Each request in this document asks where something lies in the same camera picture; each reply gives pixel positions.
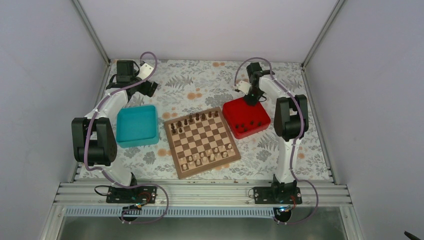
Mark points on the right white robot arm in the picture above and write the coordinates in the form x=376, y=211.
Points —
x=290, y=124

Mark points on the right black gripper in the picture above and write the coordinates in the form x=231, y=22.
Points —
x=252, y=102

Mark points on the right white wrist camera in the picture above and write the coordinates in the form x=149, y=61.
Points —
x=243, y=87

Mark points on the wooden chessboard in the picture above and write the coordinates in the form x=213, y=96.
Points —
x=198, y=141

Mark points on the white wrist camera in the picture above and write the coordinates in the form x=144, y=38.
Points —
x=145, y=70
x=243, y=87

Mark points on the aluminium front rail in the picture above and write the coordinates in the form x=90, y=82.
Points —
x=225, y=193

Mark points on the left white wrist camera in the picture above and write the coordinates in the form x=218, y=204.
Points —
x=145, y=70

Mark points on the blue plastic tray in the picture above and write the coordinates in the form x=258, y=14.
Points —
x=137, y=126

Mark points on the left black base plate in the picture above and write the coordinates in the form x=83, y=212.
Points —
x=139, y=195

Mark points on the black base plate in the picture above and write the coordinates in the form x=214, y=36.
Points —
x=263, y=195
x=139, y=195

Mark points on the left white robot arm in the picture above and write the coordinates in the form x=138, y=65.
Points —
x=93, y=138

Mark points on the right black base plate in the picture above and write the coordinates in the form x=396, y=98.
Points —
x=263, y=195

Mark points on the floral tablecloth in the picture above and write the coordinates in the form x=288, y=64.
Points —
x=191, y=86

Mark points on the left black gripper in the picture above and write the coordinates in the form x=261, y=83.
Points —
x=145, y=90

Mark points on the red plastic tray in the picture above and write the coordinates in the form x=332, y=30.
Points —
x=245, y=120

